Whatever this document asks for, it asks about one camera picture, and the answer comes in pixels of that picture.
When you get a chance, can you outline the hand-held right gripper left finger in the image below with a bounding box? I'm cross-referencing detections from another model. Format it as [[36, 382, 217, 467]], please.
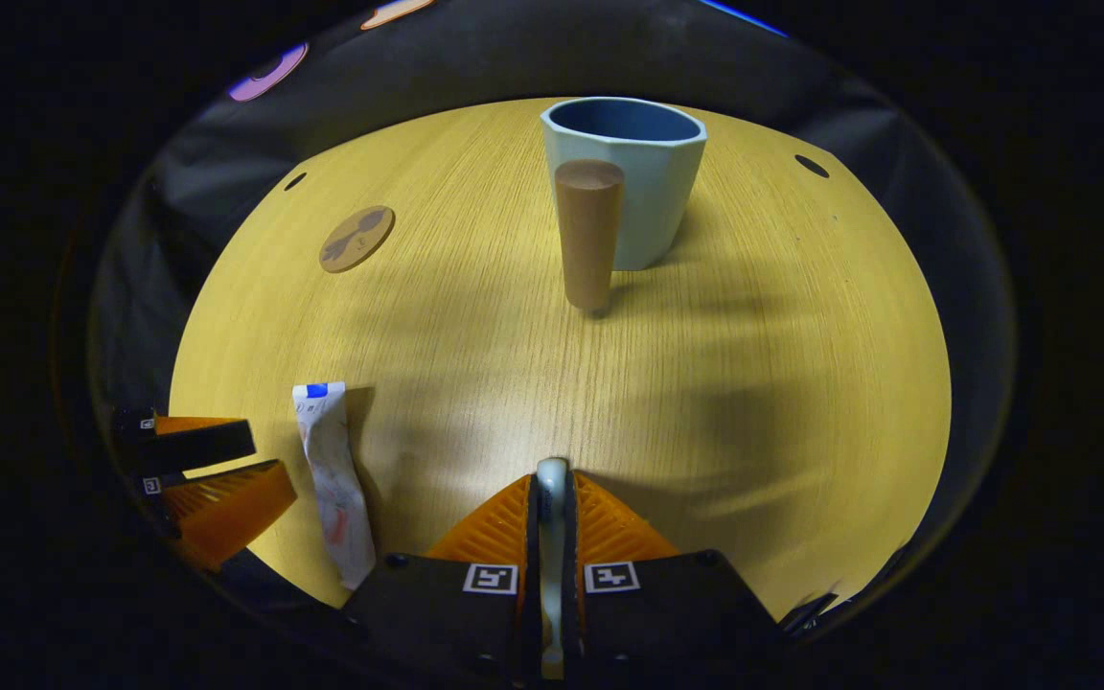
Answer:
[[341, 474, 541, 686]]

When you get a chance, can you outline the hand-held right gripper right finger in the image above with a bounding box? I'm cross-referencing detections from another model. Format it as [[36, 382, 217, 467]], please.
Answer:
[[562, 470, 785, 686]]

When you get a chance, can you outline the white toothpaste tube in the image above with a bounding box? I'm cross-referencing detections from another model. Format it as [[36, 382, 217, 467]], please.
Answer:
[[292, 382, 378, 590]]

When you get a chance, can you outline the pale green toothbrush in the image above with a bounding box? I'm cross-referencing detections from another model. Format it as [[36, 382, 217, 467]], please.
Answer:
[[535, 458, 572, 681]]

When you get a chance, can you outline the round brown coaster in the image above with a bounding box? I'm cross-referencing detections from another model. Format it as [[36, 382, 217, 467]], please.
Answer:
[[319, 205, 396, 274]]

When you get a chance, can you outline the pale green cup wooden handle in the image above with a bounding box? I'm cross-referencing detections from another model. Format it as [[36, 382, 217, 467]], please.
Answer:
[[540, 97, 708, 312]]

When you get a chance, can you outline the wooden desktop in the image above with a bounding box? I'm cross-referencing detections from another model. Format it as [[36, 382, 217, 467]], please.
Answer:
[[169, 96, 953, 624]]

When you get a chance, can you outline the black backdrop cloth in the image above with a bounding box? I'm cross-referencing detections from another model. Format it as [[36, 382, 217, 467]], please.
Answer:
[[90, 0, 1015, 614]]

